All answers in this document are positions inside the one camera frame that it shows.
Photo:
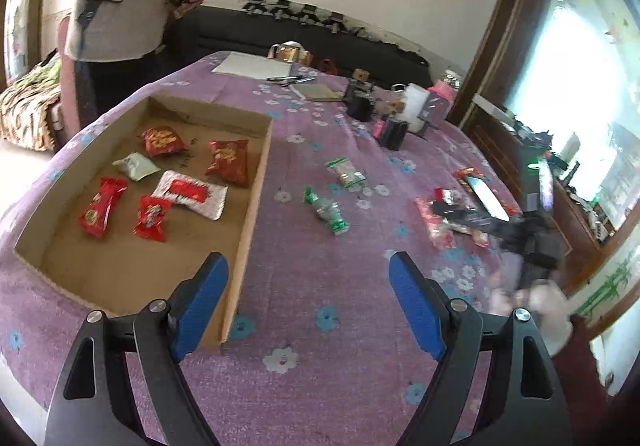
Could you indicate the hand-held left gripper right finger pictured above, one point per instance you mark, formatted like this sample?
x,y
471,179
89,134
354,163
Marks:
x,y
417,306

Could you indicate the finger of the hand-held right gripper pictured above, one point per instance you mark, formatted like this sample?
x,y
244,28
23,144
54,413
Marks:
x,y
470,213
480,230

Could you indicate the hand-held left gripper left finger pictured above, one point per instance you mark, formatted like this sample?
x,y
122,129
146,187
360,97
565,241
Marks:
x,y
197,306

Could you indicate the pink packet with clear window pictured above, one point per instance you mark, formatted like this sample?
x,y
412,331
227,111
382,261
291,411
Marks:
x,y
432,228

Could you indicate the shallow cardboard box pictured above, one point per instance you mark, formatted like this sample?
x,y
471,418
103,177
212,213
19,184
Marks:
x,y
125,271

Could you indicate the small red gold-print packet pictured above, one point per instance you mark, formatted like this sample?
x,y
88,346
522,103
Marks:
x,y
152,220

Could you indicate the large white red-label packet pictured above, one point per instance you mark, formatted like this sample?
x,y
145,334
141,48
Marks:
x,y
190,191

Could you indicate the red packet with face print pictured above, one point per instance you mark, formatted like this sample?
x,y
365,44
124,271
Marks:
x,y
100,213

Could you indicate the dark red snack packet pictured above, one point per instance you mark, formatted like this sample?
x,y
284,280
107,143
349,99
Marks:
x,y
229,161
162,141

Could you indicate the cream white snack packet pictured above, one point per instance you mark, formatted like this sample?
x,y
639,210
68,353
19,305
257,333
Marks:
x,y
135,167

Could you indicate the person's right forearm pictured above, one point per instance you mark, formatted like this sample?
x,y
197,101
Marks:
x,y
590,356

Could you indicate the person's right hand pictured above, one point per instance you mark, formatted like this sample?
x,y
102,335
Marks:
x,y
547,313

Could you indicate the black smartphone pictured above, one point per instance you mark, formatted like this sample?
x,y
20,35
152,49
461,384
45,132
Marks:
x,y
487,198

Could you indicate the crumpled red foil packet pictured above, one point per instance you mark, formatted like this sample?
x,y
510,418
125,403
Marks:
x,y
465,173

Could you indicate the wooden sideboard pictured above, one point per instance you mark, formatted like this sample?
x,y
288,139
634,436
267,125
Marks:
x,y
515,151

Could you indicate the grey stand with pink marks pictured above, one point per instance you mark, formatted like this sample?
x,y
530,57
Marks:
x,y
434,113

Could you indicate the purple floral tablecloth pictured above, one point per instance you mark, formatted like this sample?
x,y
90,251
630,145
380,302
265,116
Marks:
x,y
310,276

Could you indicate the white container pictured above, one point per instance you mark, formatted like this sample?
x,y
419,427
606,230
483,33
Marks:
x,y
416,106

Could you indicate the pink thermos bottle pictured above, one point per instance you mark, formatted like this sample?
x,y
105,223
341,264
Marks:
x,y
445,86

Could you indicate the clear green candy packet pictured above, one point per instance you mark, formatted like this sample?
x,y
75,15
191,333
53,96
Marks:
x,y
327,211

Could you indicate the clear green-striped biscuit packet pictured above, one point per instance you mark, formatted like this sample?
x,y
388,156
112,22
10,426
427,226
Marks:
x,y
345,174

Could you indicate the olive notebook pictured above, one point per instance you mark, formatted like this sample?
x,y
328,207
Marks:
x,y
320,92

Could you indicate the black clamp device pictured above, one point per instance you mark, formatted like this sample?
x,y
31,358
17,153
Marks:
x,y
255,7
284,11
335,23
310,15

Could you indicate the iridescent gift bag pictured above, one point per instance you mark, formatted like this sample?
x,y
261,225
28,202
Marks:
x,y
289,53

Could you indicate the white paper sheet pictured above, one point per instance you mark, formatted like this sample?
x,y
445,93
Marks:
x,y
250,65

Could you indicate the patterned blanket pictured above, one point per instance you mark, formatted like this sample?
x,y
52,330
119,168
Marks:
x,y
30,111

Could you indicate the pink chair back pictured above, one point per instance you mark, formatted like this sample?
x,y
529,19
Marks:
x,y
69,76

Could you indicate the black sofa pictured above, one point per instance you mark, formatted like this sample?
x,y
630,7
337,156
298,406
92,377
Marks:
x,y
240,33

